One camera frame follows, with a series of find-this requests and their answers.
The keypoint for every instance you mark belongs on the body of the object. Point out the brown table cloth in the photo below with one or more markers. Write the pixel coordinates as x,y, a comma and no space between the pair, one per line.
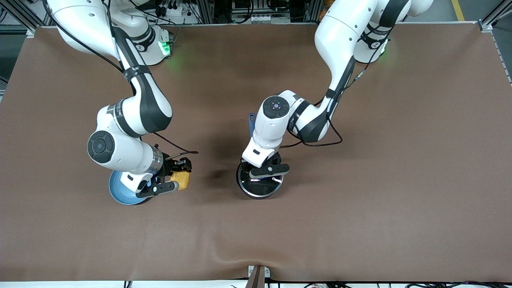
360,232

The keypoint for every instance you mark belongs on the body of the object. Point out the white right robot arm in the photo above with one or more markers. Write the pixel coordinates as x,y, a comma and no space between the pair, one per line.
120,152

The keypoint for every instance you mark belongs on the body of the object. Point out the metal table bracket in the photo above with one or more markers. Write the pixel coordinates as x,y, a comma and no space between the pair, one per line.
258,278

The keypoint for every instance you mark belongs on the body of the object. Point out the aluminium frame profile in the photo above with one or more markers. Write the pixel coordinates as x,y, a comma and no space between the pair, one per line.
28,16
494,18

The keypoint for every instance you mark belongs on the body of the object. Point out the yellow potato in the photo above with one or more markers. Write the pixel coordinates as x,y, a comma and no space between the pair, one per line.
182,180

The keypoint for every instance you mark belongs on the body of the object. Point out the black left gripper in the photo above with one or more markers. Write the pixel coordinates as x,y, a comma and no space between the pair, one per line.
276,155

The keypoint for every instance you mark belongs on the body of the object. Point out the blue round plate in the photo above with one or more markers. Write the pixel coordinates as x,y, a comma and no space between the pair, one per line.
120,192

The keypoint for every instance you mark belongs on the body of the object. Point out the white power strip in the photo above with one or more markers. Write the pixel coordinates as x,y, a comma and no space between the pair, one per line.
172,11

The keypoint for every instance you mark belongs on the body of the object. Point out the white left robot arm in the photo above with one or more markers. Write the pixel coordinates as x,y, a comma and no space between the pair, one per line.
340,32

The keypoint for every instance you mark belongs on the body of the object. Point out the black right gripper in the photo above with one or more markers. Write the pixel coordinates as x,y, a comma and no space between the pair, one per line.
172,166

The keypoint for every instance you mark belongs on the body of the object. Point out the glass lid with blue knob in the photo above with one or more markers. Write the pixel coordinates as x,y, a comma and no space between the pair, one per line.
260,188

